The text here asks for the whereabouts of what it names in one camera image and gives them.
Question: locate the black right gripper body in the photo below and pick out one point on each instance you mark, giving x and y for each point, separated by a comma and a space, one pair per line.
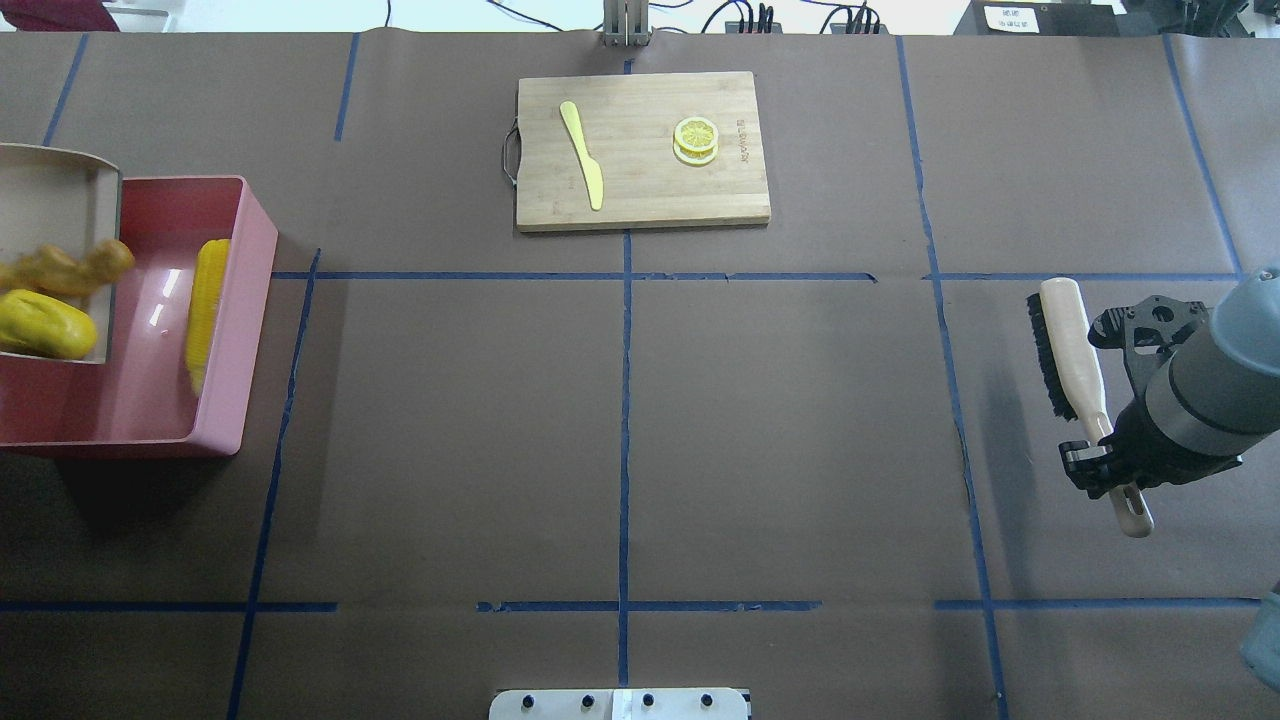
1138, 434

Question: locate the white brush with dark bristles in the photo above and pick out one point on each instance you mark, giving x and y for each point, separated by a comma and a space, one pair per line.
1071, 372

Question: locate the yellow corn cob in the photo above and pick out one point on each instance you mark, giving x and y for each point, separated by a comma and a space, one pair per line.
204, 302

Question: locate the beige plastic dustpan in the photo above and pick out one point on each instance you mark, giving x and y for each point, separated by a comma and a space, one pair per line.
62, 215

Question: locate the tan ginger root toy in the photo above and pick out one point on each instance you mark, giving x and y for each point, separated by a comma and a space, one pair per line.
55, 272

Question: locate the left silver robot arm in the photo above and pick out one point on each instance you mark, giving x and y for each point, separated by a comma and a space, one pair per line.
1260, 648

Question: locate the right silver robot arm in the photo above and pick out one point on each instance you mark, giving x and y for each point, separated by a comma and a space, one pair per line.
1170, 392

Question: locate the pink plastic bin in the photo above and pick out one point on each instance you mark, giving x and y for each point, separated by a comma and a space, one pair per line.
183, 340

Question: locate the black box with label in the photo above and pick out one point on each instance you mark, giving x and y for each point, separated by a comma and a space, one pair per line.
1037, 18

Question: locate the black orange power strip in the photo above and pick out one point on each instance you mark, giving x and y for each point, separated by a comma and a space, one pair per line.
755, 18
853, 19

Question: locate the bottom lemon slice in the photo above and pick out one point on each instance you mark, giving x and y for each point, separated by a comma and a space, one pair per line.
698, 158

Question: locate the lemon slice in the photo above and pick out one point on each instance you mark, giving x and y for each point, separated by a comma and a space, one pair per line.
696, 135
698, 158

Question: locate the top lemon slice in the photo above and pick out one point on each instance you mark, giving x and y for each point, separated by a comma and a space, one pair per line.
696, 135

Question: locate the yellow plastic knife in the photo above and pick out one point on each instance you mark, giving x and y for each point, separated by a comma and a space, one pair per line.
590, 168

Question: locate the bamboo cutting board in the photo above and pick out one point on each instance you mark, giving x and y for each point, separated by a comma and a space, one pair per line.
628, 122

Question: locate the magenta rolled cloth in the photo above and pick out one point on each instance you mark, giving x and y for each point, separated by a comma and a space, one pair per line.
58, 16

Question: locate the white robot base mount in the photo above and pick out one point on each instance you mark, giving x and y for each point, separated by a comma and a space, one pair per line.
622, 703

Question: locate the aluminium frame post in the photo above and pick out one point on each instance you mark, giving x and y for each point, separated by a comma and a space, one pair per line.
626, 23

